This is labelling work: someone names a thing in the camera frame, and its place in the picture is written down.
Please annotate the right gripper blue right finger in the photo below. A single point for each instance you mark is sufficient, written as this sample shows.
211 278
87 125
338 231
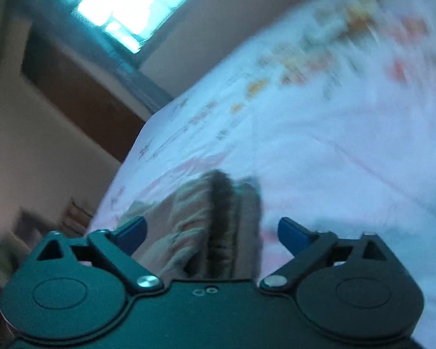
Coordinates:
310 250

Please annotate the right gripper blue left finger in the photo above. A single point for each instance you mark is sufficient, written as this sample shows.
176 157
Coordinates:
114 249

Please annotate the brown wooden door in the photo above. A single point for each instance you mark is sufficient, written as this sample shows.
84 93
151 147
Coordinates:
79 97

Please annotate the pink floral bed sheet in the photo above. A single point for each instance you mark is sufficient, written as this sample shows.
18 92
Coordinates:
332 110

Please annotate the left grey curtain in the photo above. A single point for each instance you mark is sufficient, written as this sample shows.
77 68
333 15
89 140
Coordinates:
58 20

